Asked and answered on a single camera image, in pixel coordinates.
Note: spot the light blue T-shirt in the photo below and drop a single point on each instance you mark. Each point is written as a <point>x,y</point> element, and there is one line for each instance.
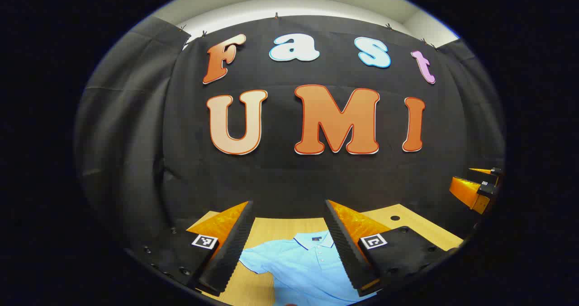
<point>303,270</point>

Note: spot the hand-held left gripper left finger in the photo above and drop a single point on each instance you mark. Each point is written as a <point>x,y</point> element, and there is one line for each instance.
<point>230,251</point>

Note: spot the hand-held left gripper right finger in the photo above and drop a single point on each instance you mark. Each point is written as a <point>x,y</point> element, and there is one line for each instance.
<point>346,251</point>

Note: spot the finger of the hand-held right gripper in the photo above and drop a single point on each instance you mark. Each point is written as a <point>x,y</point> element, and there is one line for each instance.
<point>470,193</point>
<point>486,176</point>

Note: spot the black backdrop cloth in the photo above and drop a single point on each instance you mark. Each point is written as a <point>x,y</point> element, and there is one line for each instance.
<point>280,179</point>

